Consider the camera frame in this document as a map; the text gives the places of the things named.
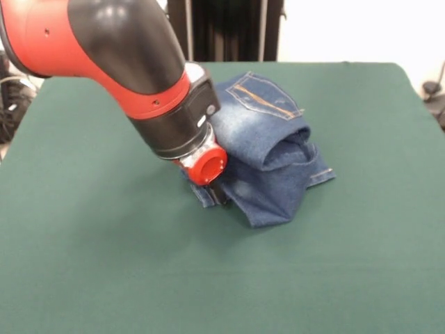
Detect dark green table cloth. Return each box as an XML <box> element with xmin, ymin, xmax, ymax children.
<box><xmin>0</xmin><ymin>61</ymin><xmax>445</xmax><ymax>334</ymax></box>

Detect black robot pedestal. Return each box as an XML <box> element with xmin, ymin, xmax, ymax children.
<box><xmin>158</xmin><ymin>0</ymin><xmax>289</xmax><ymax>63</ymax></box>

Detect black wheeled stand base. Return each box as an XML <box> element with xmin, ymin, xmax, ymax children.
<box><xmin>422</xmin><ymin>80</ymin><xmax>445</xmax><ymax>132</ymax></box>
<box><xmin>0</xmin><ymin>50</ymin><xmax>38</xmax><ymax>144</ymax></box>

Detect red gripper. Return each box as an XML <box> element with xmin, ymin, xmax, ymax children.
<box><xmin>173</xmin><ymin>144</ymin><xmax>231</xmax><ymax>207</ymax></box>

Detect blue denim jeans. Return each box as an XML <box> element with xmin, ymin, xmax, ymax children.
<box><xmin>180</xmin><ymin>71</ymin><xmax>337</xmax><ymax>230</ymax></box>

